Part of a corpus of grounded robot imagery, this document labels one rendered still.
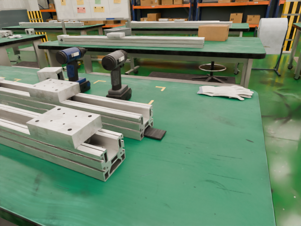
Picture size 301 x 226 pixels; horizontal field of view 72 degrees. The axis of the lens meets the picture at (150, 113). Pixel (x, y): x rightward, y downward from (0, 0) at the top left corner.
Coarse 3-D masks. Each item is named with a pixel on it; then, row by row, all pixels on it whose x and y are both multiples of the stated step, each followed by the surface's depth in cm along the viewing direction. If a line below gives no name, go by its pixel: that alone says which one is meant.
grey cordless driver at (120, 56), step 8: (104, 56) 82; (112, 56) 81; (120, 56) 85; (104, 64) 81; (112, 64) 80; (120, 64) 87; (112, 72) 86; (120, 72) 90; (112, 80) 87; (120, 80) 90; (112, 88) 89; (120, 88) 91; (128, 88) 96; (112, 96) 89; (120, 96) 88; (128, 96) 95
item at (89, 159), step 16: (0, 112) 74; (16, 112) 70; (32, 112) 69; (0, 128) 64; (16, 128) 60; (16, 144) 64; (32, 144) 59; (48, 144) 57; (96, 144) 58; (112, 144) 56; (48, 160) 59; (64, 160) 56; (80, 160) 52; (96, 160) 51; (112, 160) 55; (96, 176) 52
